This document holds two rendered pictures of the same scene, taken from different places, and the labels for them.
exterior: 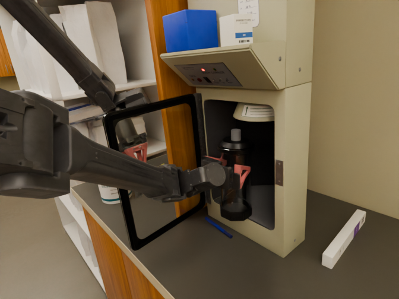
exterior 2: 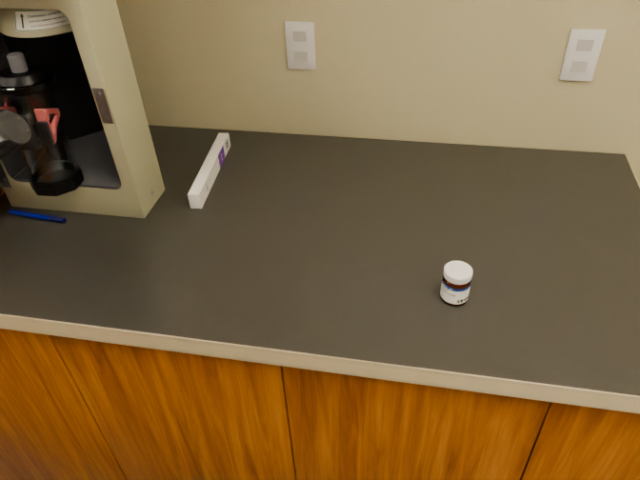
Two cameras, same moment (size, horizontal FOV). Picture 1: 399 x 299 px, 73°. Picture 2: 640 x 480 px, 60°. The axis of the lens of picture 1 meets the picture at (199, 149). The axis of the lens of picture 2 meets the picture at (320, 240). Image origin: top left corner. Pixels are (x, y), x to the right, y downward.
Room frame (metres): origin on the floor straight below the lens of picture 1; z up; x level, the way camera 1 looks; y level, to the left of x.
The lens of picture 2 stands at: (-0.36, 0.11, 1.65)
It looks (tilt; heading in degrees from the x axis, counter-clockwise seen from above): 40 degrees down; 320
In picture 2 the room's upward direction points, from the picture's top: 3 degrees counter-clockwise
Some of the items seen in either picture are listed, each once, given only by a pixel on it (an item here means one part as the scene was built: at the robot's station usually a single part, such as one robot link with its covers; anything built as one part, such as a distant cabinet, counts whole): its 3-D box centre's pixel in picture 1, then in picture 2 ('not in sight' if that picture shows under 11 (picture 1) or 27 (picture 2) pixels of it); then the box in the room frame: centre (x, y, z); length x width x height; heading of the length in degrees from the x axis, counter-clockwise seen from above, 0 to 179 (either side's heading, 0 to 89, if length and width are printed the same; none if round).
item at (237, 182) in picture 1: (236, 172); (39, 121); (0.69, -0.09, 1.18); 0.09 x 0.07 x 0.07; 132
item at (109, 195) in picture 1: (113, 181); not in sight; (1.07, 0.38, 1.02); 0.13 x 0.13 x 0.15
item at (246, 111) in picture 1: (263, 104); (45, 6); (0.78, -0.20, 1.34); 0.18 x 0.18 x 0.05
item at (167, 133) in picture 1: (164, 169); not in sight; (0.73, 0.11, 1.19); 0.30 x 0.01 x 0.40; 134
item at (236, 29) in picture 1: (236, 30); not in sight; (0.64, -0.11, 1.54); 0.05 x 0.05 x 0.06; 31
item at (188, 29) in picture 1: (190, 32); not in sight; (0.76, -0.01, 1.56); 0.10 x 0.10 x 0.09; 38
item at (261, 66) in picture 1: (215, 69); not in sight; (0.70, -0.06, 1.46); 0.32 x 0.12 x 0.10; 38
